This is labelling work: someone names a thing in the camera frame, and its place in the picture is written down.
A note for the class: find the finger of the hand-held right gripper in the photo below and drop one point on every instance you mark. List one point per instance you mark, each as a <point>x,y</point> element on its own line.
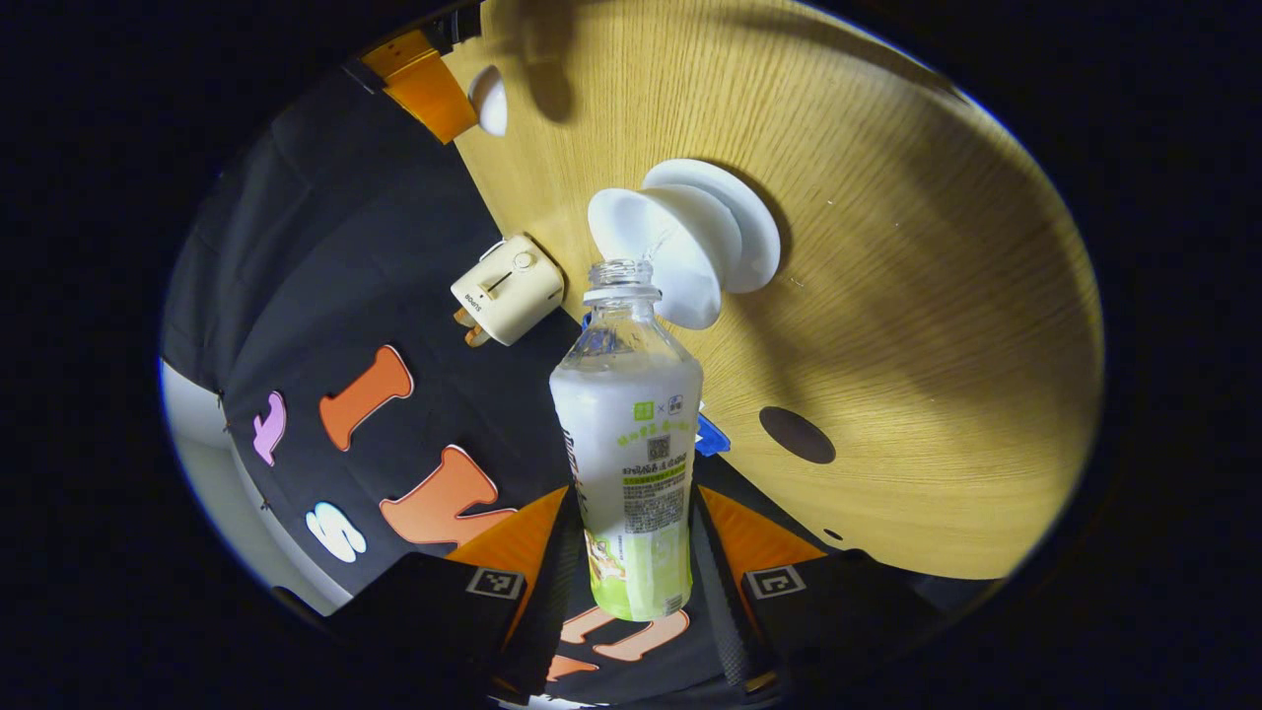
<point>424,84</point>

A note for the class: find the cream toaster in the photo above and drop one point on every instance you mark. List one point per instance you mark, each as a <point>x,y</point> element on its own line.
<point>508,288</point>

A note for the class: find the white saucer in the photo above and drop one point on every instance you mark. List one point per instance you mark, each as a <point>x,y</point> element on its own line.
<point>754,222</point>

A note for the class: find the blue towel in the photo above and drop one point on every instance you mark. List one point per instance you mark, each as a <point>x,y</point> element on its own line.
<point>712,437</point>

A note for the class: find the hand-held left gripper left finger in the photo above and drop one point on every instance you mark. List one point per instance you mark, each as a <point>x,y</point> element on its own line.
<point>547,592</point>

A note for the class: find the white teacup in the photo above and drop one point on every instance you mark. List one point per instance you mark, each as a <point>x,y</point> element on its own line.
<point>680,247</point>

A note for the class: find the clear water bottle green label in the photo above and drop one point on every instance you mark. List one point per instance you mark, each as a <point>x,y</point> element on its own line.
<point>631,444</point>

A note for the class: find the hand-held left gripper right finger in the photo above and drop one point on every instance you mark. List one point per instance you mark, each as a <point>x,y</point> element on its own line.
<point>715,602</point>

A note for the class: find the dark round coaster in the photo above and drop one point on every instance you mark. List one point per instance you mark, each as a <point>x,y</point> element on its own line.
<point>797,435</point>

